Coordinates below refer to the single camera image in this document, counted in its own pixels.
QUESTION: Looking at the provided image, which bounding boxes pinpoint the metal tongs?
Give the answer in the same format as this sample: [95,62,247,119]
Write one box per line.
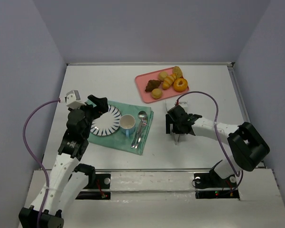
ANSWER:
[165,100,181,145]

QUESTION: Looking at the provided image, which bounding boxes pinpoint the round muffin front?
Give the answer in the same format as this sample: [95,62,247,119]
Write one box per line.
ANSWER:
[151,88,163,99]

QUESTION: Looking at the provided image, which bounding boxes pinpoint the round muffin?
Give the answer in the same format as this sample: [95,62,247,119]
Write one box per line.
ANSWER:
[151,88,163,99]
[158,71,168,81]

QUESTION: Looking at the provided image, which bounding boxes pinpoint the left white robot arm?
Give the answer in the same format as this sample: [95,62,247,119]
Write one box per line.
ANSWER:
[18,91,109,228]

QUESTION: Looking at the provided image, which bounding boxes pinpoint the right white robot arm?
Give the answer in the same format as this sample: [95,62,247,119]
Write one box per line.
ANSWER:
[165,105,270,189]

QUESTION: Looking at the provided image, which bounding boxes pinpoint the seeded bread roll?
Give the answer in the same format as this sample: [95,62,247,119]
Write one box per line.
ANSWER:
[172,66,183,78]

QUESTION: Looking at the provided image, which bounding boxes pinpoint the blue striped white plate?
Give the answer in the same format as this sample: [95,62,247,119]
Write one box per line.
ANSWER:
[90,105,122,136]

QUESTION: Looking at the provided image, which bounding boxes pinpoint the metal fork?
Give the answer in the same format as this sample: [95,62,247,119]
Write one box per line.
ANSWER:
[134,116,147,149]

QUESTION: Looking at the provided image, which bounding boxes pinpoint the metal spoon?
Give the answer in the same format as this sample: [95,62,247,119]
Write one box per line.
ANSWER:
[131,111,147,148]

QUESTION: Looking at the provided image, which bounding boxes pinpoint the light blue mug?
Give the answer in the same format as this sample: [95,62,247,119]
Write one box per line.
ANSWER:
[120,114,136,138]

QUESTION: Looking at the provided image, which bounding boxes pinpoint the metal knife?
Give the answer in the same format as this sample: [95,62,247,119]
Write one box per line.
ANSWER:
[131,118,145,148]

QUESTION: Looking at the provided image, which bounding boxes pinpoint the orange donut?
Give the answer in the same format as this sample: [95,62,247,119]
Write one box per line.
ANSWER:
[173,78,188,92]

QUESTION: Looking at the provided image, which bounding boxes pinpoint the chocolate croissant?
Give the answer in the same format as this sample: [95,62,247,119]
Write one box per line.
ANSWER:
[145,80,162,92]

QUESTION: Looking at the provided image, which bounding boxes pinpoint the striped yellow croissant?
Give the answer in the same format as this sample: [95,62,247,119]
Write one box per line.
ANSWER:
[162,74,177,90]

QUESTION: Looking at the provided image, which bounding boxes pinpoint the green cloth placemat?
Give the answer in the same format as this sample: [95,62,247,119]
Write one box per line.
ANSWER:
[88,101,154,155]

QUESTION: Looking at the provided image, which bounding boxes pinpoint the round muffin back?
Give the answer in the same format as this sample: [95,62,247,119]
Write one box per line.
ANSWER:
[158,71,168,81]

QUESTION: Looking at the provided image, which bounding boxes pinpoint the pink tray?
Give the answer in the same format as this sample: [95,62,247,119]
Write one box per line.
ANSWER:
[135,66,189,104]

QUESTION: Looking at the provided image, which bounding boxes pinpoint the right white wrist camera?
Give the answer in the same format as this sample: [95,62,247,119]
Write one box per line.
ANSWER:
[175,101,188,112]

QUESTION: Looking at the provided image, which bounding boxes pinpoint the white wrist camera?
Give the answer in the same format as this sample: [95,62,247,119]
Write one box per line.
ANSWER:
[64,90,86,109]
[175,101,188,112]

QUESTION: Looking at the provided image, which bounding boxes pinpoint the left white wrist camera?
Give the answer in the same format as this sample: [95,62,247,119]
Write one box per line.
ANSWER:
[64,90,86,109]

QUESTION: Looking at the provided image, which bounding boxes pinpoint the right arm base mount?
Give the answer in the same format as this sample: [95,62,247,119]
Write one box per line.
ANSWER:
[191,172,240,200]

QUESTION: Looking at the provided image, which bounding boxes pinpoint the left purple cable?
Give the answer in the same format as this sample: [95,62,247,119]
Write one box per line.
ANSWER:
[22,98,64,228]

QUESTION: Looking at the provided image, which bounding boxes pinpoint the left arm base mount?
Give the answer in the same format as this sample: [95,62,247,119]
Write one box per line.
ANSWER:
[76,173,111,200]

